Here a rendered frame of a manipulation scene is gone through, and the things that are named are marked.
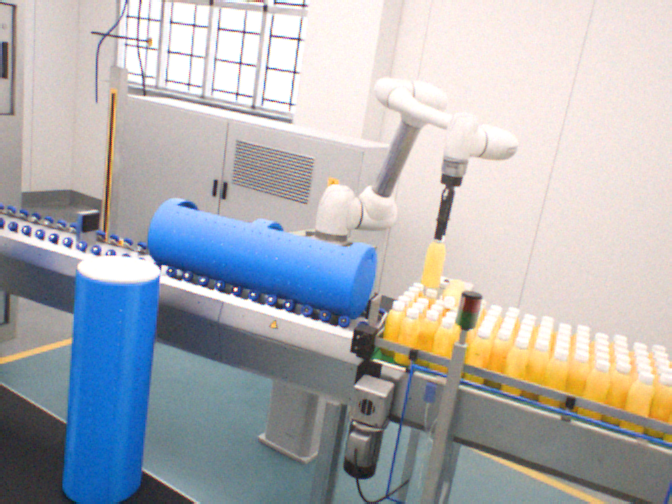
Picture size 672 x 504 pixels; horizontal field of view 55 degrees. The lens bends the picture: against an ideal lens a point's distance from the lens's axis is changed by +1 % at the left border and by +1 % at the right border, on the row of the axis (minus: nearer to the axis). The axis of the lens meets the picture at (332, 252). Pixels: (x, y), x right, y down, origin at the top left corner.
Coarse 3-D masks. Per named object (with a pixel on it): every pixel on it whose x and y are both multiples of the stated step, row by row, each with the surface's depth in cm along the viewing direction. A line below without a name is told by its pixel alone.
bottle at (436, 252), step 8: (432, 248) 232; (440, 248) 231; (432, 256) 232; (440, 256) 232; (424, 264) 236; (432, 264) 232; (440, 264) 233; (424, 272) 235; (432, 272) 233; (440, 272) 234; (424, 280) 235; (432, 280) 234
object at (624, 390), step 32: (480, 320) 235; (480, 352) 210; (512, 352) 208; (544, 352) 208; (480, 384) 213; (544, 384) 206; (576, 384) 204; (608, 384) 199; (640, 384) 195; (608, 416) 202
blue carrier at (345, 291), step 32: (160, 224) 254; (192, 224) 250; (224, 224) 248; (256, 224) 247; (160, 256) 258; (192, 256) 250; (224, 256) 244; (256, 256) 240; (288, 256) 236; (320, 256) 233; (352, 256) 231; (256, 288) 247; (288, 288) 238; (320, 288) 232; (352, 288) 228
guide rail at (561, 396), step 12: (396, 348) 218; (408, 348) 217; (432, 360) 214; (444, 360) 213; (468, 372) 210; (480, 372) 209; (492, 372) 208; (516, 384) 205; (528, 384) 204; (552, 396) 202; (564, 396) 200; (576, 396) 200; (588, 408) 198; (600, 408) 197; (612, 408) 196; (636, 420) 194; (648, 420) 193
